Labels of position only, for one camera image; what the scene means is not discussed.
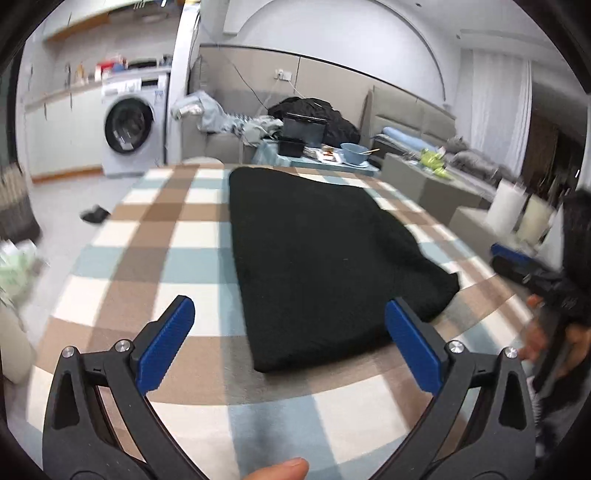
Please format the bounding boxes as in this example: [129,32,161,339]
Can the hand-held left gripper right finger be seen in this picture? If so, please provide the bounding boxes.
[385,296,539,480]

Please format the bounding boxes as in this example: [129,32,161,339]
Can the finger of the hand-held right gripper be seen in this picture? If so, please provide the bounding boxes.
[489,242,539,285]

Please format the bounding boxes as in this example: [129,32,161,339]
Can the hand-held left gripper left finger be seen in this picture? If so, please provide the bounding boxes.
[41,294,201,480]

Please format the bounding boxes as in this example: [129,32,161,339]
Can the black knit sweater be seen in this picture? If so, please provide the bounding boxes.
[228,166,461,374]

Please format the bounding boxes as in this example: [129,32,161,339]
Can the person's right hand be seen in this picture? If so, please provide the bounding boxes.
[517,294,591,382]

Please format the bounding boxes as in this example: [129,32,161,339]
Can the person's left hand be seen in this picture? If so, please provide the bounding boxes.
[244,457,310,480]

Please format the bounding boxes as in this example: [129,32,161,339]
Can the white cylinder container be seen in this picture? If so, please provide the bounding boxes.
[487,178,527,234]
[517,194,557,245]

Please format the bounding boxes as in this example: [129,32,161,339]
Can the small beige block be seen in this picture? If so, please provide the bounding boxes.
[450,205,509,236]

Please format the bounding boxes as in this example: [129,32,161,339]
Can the dark furry cloth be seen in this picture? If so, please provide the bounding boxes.
[560,188,591,296]

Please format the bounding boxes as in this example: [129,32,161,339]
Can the grey bedding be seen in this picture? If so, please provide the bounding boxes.
[443,136,513,181]

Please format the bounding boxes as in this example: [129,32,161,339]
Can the large beige block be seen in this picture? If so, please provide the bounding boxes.
[381,152,492,213]

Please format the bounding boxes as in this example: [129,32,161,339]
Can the checked blanket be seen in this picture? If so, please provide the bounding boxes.
[25,162,539,480]

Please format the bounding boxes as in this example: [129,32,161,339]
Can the green toy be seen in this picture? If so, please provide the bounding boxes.
[418,150,455,178]

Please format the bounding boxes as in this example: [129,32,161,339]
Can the black slipper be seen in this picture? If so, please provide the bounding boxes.
[79,205,112,225]

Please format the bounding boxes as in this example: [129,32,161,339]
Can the cream fabric object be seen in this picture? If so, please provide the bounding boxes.
[0,300,38,384]

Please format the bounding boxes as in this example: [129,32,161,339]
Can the light blue bolster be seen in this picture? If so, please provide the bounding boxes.
[383,127,439,151]

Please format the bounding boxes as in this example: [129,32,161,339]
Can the white curtain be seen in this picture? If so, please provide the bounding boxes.
[471,48,532,148]

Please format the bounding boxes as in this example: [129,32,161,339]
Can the green white plastic bag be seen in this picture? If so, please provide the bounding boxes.
[0,240,44,305]

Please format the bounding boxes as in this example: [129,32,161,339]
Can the blue bowl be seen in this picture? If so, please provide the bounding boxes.
[340,142,370,164]

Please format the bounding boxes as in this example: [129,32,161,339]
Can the wicker basket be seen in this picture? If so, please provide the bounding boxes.
[0,164,42,243]

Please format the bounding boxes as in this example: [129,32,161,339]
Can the white food wrapper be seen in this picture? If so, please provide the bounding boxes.
[307,145,346,163]

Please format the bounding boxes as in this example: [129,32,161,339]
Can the teal checked tablecloth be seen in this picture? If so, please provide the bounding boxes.
[252,138,382,178]

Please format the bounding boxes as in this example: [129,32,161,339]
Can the black jacket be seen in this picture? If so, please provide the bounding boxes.
[268,97,361,146]

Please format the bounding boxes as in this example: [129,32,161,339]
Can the white washing machine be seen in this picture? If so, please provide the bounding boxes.
[100,69,171,178]

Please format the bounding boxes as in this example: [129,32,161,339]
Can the striped cloth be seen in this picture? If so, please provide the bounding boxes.
[226,113,283,145]

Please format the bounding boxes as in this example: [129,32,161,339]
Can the light grey cloth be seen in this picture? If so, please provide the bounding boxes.
[171,91,232,134]

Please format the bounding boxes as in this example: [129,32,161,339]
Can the white kitchen counter cabinet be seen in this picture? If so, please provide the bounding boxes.
[23,85,105,183]

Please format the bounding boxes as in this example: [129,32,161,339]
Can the large black storage box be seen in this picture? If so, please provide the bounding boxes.
[281,112,328,148]

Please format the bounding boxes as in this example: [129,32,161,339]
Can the white wall cabinets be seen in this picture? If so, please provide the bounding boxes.
[41,0,181,44]

